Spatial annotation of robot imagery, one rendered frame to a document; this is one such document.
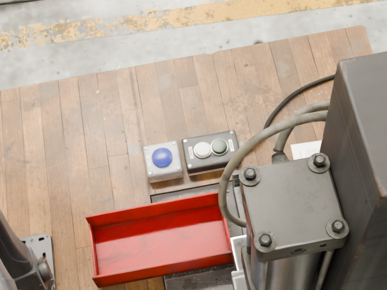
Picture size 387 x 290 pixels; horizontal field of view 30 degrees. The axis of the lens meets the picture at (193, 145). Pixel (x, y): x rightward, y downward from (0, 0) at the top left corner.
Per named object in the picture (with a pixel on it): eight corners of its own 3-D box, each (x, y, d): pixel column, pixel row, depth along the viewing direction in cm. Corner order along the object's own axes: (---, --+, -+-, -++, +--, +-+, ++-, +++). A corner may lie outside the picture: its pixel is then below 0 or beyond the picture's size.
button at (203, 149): (194, 148, 140) (193, 143, 138) (209, 145, 140) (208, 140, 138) (197, 161, 139) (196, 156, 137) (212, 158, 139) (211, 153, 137)
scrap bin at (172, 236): (90, 226, 136) (84, 215, 130) (221, 202, 136) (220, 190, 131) (98, 288, 130) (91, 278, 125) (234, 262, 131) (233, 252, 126)
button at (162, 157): (151, 153, 140) (150, 148, 138) (171, 149, 140) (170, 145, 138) (154, 171, 138) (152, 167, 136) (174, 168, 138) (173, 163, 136)
